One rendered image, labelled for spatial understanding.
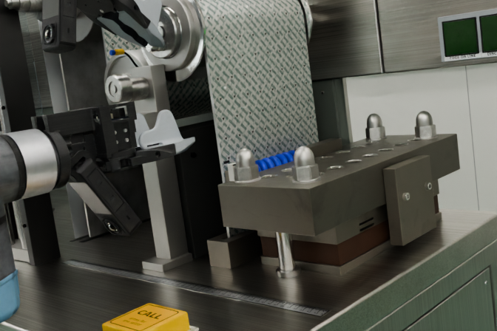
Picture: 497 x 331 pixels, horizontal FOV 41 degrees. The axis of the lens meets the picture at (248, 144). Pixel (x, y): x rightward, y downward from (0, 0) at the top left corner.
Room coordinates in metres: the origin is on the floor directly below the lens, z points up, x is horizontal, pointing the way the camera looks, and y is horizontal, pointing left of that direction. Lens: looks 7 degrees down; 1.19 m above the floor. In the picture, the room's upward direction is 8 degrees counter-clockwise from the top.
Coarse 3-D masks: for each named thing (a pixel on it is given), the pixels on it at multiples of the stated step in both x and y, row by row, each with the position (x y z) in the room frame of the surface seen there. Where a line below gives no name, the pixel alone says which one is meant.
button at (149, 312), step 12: (132, 312) 0.73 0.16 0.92; (144, 312) 0.73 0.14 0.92; (156, 312) 0.72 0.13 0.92; (168, 312) 0.72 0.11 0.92; (180, 312) 0.71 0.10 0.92; (108, 324) 0.71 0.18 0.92; (120, 324) 0.70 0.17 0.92; (132, 324) 0.69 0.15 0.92; (144, 324) 0.69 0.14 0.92; (156, 324) 0.69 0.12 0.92; (168, 324) 0.69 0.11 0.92; (180, 324) 0.70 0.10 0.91
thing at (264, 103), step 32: (224, 64) 0.98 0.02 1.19; (256, 64) 1.03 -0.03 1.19; (288, 64) 1.09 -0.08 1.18; (224, 96) 0.97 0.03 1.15; (256, 96) 1.02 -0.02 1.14; (288, 96) 1.08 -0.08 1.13; (224, 128) 0.97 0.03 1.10; (256, 128) 1.02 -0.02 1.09; (288, 128) 1.07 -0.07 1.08; (224, 160) 0.96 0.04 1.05
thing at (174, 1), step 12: (168, 0) 0.97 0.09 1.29; (180, 0) 0.96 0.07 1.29; (180, 12) 0.96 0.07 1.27; (180, 24) 0.96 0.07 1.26; (192, 24) 0.95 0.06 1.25; (192, 36) 0.95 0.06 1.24; (144, 48) 1.02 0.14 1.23; (180, 48) 0.96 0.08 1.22; (192, 48) 0.96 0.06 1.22; (156, 60) 1.00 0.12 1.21; (168, 60) 0.99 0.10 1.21; (180, 60) 0.97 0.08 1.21; (204, 60) 1.00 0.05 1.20
